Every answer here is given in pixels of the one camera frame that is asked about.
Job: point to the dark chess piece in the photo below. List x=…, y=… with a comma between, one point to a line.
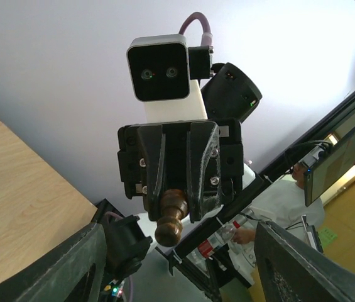
x=174, y=208

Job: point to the black enclosure frame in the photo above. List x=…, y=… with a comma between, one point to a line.
x=193, y=254

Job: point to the black monitor outside enclosure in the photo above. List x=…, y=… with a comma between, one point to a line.
x=330, y=168

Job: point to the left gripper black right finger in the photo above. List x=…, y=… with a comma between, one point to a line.
x=291, y=270

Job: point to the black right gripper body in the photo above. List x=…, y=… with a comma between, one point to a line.
x=175, y=174

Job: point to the person in white shirt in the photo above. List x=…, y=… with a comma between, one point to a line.
x=286, y=200

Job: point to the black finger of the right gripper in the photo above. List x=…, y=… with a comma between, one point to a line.
x=151, y=141
x=203, y=169

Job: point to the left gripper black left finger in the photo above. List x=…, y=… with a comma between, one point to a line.
x=72, y=271

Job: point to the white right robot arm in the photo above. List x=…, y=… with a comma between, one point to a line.
x=229, y=94

